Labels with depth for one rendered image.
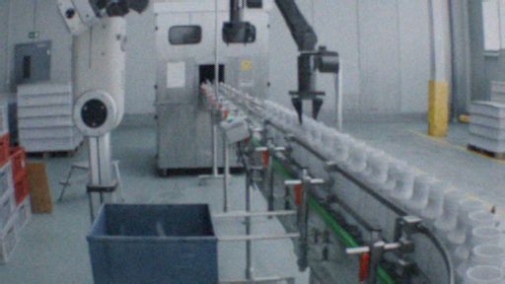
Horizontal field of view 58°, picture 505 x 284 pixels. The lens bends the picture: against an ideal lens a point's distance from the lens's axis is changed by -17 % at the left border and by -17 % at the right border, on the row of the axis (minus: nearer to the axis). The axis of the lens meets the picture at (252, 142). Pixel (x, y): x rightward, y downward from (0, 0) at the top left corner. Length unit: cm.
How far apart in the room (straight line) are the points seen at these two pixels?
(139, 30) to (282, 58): 327
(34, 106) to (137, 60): 429
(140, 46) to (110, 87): 1011
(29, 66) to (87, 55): 1062
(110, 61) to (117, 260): 70
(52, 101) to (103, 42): 639
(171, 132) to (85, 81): 464
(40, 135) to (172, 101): 270
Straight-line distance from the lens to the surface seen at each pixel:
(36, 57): 1224
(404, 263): 77
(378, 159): 97
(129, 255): 122
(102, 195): 180
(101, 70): 168
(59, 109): 804
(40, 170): 483
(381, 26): 1269
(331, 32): 1226
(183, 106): 628
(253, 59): 630
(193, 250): 121
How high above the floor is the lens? 133
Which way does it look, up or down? 8 degrees down
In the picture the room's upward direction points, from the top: straight up
